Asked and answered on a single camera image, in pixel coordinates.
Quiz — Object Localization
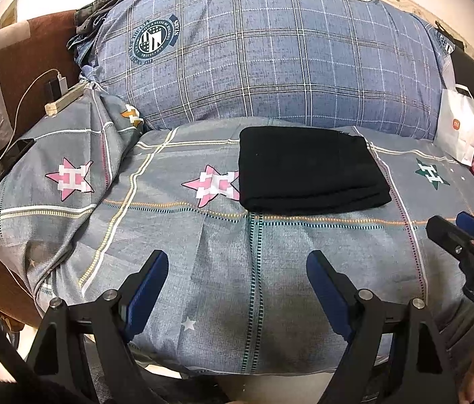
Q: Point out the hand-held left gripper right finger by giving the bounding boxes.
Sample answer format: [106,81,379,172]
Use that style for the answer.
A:
[305,249,461,404]

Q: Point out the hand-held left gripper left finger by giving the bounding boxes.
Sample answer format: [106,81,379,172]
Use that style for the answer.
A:
[24,249,169,404]

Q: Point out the black pants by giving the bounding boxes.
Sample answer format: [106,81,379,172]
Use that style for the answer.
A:
[238,126,393,214]

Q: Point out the grey star-print bedsheet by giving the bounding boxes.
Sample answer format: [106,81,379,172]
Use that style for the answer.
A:
[0,84,474,377]

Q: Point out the white paper bag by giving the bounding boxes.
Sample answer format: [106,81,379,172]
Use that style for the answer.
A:
[435,84,474,167]

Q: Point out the black chair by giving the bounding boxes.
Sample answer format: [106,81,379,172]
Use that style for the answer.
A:
[449,44,474,104]

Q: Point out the black smartphone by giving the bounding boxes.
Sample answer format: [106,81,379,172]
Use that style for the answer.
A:
[0,137,36,194]

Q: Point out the white power strip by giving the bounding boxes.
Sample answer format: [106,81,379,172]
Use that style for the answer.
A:
[44,82,86,116]

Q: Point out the black power bank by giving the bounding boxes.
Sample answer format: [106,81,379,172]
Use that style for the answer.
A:
[42,78,63,104]

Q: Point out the blue plaid quilt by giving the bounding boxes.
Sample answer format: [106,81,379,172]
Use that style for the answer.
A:
[66,0,456,140]

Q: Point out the brown wooden headboard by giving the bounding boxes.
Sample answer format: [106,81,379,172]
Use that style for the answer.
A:
[0,8,80,329]

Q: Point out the dark crumpled clothing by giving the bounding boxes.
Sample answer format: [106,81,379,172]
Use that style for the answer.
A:
[73,0,137,36]

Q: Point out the white charging cable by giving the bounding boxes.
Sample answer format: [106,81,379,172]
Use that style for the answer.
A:
[7,67,59,152]

